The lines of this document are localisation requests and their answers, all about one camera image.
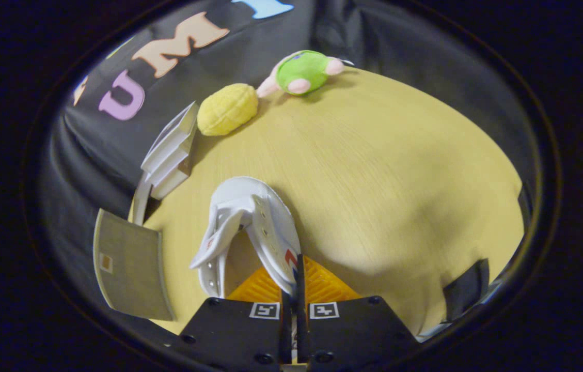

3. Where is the grey fabric storage box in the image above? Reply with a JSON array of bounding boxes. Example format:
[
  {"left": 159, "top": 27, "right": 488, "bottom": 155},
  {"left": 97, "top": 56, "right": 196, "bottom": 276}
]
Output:
[{"left": 92, "top": 209, "right": 175, "bottom": 321}]

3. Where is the dark flat object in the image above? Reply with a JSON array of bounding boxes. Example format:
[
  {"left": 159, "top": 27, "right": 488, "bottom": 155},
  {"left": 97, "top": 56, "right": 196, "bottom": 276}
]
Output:
[{"left": 443, "top": 258, "right": 491, "bottom": 322}]

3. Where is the pink and green plush toy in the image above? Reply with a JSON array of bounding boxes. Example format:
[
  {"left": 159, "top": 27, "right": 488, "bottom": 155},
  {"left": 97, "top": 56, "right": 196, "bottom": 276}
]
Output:
[{"left": 256, "top": 50, "right": 354, "bottom": 99}]

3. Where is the black backdrop cloth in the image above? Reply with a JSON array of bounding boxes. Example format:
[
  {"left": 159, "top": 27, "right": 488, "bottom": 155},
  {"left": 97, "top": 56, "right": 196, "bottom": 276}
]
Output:
[{"left": 38, "top": 0, "right": 537, "bottom": 342}]

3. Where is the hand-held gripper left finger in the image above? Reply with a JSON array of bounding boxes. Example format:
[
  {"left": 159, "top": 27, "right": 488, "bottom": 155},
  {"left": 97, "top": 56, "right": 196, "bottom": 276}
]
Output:
[{"left": 167, "top": 265, "right": 293, "bottom": 371}]

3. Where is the white canvas shoe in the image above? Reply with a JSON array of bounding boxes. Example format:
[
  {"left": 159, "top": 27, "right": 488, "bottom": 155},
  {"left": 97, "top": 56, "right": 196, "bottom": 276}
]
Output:
[{"left": 190, "top": 176, "right": 303, "bottom": 299}]

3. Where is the yellow round plush toy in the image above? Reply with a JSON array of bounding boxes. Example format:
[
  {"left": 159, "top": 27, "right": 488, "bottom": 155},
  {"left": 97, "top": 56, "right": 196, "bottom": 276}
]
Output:
[{"left": 197, "top": 83, "right": 260, "bottom": 137}]

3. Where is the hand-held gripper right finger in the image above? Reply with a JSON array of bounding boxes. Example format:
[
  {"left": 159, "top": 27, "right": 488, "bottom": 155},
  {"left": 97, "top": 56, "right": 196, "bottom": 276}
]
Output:
[{"left": 295, "top": 254, "right": 419, "bottom": 371}]

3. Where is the white book with portrait cover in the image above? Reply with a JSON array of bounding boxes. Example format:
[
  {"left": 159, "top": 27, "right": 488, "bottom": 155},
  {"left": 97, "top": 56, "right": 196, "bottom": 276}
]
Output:
[{"left": 141, "top": 101, "right": 200, "bottom": 172}]

